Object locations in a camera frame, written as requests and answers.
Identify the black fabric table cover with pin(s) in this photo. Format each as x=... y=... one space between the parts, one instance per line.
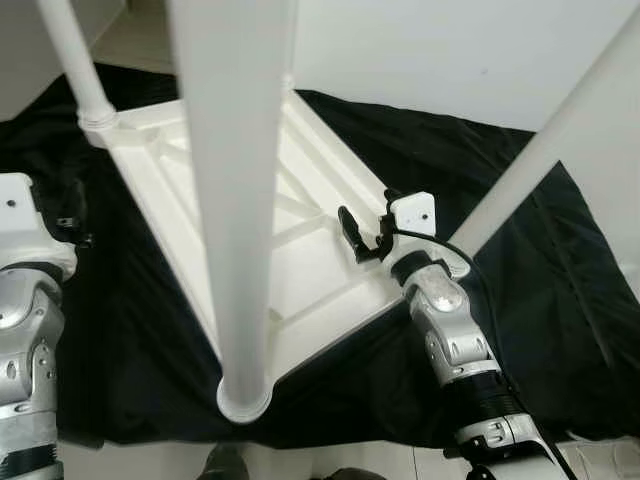
x=560 y=330

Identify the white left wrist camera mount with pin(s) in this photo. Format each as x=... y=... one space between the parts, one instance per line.
x=20 y=220

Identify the grey robot right foot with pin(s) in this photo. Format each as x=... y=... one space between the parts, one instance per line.
x=352 y=475

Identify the grey robot foot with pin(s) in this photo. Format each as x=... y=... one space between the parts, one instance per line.
x=352 y=475
x=225 y=465

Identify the white plastic table top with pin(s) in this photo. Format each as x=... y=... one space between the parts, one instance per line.
x=340 y=290

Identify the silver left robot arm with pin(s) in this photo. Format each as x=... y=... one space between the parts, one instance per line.
x=25 y=370

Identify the white plastic table leg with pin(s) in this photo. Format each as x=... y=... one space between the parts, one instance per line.
x=235 y=200
x=78 y=60
x=550 y=140

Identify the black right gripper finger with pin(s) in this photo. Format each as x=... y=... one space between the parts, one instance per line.
x=352 y=232

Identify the grey robot left foot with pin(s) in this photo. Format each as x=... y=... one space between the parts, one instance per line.
x=225 y=465

